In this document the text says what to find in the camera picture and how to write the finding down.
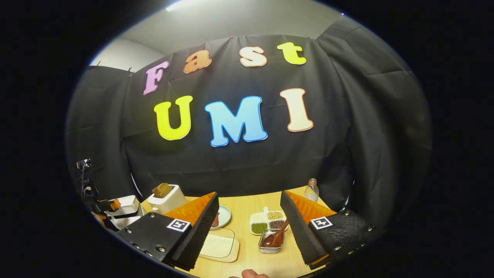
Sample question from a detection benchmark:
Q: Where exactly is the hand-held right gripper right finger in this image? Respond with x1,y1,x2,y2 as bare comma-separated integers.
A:
280,190,375,270

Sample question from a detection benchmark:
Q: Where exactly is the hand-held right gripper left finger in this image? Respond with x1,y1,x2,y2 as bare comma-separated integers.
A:
116,192,220,271

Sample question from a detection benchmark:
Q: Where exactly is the white rice cooker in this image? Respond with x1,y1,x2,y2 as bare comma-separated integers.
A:
104,195,145,231

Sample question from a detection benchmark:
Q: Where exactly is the clear container of rice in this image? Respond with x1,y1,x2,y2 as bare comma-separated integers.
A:
199,228,240,263

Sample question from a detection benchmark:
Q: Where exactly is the brown wooden spoon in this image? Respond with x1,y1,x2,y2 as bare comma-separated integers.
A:
262,219,290,248

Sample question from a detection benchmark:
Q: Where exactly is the metal wire chopstick holder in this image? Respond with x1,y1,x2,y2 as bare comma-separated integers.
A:
258,229,286,254

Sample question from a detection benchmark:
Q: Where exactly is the pale green plate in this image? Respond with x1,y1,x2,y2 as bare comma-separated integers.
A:
210,205,232,229

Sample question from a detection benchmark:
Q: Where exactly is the clear plastic water bottle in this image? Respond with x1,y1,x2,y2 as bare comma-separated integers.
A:
304,178,320,203

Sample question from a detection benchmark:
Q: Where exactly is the white divided bean dish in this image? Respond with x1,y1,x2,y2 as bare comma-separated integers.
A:
249,207,288,236

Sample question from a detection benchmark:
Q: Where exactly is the white toaster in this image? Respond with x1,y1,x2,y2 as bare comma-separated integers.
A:
147,185,188,215

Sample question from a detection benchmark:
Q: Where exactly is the brown bread slice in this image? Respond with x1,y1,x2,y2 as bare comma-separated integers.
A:
152,183,173,198

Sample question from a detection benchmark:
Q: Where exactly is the black backdrop cloth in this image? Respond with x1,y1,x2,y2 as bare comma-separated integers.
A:
65,15,433,236

